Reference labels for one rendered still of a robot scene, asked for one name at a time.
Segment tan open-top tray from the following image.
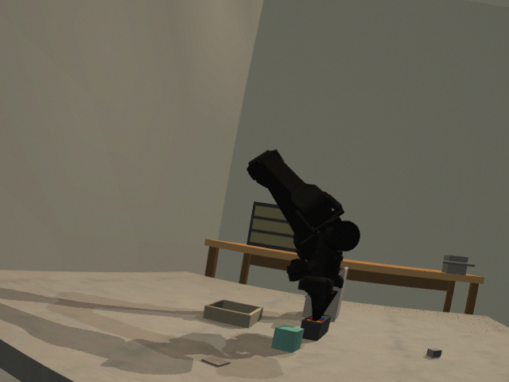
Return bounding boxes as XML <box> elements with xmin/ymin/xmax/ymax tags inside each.
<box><xmin>203</xmin><ymin>300</ymin><xmax>263</xmax><ymax>328</ymax></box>

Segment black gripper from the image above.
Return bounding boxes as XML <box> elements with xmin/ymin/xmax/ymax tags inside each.
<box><xmin>298</xmin><ymin>248</ymin><xmax>344</xmax><ymax>321</ymax></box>

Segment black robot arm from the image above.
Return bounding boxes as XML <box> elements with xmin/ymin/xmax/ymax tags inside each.
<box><xmin>247</xmin><ymin>149</ymin><xmax>360</xmax><ymax>282</ymax></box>

